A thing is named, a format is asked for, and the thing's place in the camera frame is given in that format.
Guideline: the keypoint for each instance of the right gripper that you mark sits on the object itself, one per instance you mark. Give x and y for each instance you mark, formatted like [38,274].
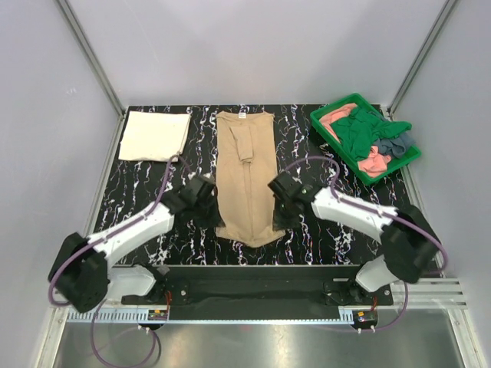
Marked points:
[280,222]

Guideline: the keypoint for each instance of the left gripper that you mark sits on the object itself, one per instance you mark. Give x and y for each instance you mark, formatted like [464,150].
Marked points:
[215,221]

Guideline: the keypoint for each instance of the beige t-shirt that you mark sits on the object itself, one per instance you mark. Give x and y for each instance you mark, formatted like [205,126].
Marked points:
[246,164]

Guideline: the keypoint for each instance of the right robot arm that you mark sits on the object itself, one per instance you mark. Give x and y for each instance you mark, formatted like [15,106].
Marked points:
[407,242]

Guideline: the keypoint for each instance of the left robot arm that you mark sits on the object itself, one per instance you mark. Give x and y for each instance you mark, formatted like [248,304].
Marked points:
[85,271]

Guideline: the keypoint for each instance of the pink t-shirt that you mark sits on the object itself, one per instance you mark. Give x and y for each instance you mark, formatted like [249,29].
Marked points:
[376,164]

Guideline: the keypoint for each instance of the folded white t-shirt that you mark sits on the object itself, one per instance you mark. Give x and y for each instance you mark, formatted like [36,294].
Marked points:
[154,136]

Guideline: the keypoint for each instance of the green t-shirt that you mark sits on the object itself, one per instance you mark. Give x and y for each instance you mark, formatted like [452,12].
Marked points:
[358,131]

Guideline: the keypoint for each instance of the green plastic bin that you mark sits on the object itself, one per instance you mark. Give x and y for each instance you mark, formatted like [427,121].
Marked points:
[395,164]

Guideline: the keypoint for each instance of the grey t-shirt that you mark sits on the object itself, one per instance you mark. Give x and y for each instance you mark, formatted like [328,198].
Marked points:
[395,147]

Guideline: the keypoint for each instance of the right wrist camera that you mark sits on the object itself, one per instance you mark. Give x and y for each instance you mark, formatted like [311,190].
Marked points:
[286,189]

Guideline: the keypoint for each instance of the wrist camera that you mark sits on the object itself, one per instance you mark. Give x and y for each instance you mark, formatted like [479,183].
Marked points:
[286,189]
[198,191]

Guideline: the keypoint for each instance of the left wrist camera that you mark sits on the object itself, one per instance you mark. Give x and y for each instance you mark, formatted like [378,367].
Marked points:
[198,191]

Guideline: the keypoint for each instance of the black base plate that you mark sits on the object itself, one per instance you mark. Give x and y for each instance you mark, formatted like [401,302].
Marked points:
[256,288]

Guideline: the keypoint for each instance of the white slotted cable duct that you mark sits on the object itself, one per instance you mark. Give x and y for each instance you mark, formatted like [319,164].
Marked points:
[181,315]

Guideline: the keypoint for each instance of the right aluminium frame post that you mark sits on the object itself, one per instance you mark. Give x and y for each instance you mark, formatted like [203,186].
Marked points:
[435,31]

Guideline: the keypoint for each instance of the aluminium frame post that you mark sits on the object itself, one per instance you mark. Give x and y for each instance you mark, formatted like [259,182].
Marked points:
[435,31]
[83,42]

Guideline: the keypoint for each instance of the left aluminium frame post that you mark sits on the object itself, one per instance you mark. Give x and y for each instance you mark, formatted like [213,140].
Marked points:
[83,42]

